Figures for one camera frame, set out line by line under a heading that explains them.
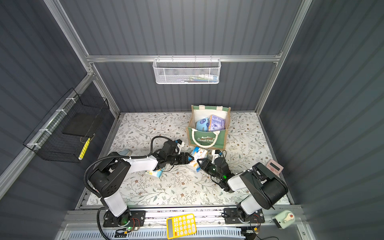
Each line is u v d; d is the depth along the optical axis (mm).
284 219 670
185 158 811
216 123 921
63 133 718
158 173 842
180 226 707
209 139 912
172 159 786
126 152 992
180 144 857
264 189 456
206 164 792
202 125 980
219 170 736
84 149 682
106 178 478
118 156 534
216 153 840
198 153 889
